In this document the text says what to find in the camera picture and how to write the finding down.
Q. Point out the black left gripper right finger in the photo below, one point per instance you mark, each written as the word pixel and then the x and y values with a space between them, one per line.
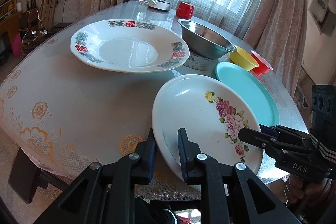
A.
pixel 229 194

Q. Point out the red plastic bowl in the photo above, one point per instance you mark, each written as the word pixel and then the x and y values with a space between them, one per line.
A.
pixel 263 66

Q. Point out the stainless steel bowl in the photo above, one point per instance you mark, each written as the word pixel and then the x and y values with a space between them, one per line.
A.
pixel 205 41

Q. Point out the beige curtain right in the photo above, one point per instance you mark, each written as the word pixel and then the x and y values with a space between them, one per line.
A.
pixel 278 33

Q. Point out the white plate with rose print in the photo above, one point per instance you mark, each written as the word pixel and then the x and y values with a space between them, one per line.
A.
pixel 212 115

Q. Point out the teal round plate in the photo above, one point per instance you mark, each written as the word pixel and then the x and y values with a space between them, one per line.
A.
pixel 251 90

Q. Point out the yellow plastic bowl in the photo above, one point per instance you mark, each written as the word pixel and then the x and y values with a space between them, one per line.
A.
pixel 243 59

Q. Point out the white plate with red characters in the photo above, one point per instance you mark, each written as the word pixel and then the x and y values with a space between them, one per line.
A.
pixel 129 46

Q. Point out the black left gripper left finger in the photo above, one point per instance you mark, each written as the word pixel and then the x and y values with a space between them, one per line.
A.
pixel 105 193

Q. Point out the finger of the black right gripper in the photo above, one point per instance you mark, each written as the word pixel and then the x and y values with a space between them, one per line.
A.
pixel 259 138

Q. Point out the wooden chair at wall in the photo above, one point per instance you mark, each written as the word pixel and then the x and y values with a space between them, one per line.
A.
pixel 46 13

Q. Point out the red mug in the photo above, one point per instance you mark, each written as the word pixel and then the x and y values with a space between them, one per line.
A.
pixel 185 10

